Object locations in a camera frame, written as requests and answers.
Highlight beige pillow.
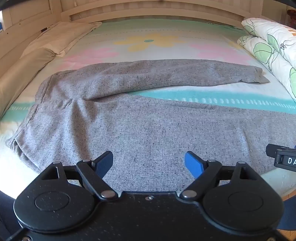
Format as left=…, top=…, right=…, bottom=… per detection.
left=0, top=48, right=56, bottom=117

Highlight white wooden headboard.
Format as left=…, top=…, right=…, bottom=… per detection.
left=0, top=0, right=296, bottom=50

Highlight pastel floral bed blanket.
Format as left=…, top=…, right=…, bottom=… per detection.
left=0, top=19, right=296, bottom=200

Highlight white floral folded quilt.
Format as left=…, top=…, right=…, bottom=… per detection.
left=237, top=18, right=296, bottom=104

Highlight grey speckled pants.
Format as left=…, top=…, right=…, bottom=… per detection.
left=5, top=59, right=296, bottom=186

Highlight cream white pillow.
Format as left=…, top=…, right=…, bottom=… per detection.
left=20, top=22, right=102, bottom=59

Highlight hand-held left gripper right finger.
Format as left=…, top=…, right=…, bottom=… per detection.
left=179, top=151, right=261, bottom=201

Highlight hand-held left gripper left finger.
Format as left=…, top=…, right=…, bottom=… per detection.
left=40, top=151, right=119, bottom=201

